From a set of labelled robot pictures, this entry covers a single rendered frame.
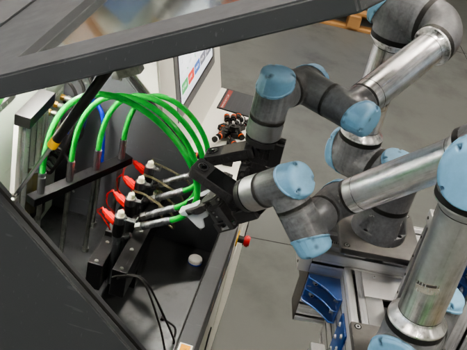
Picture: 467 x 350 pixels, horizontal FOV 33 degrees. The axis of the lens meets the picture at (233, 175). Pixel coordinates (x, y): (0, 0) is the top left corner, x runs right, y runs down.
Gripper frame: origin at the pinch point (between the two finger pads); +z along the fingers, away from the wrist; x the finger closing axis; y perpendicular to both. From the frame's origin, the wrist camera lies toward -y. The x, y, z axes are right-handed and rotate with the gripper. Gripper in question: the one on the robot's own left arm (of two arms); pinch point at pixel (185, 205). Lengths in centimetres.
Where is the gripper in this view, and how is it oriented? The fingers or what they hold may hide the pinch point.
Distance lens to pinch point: 174.4
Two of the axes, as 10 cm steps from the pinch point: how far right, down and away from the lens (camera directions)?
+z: -6.6, 2.3, 7.2
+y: 5.5, 8.0, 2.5
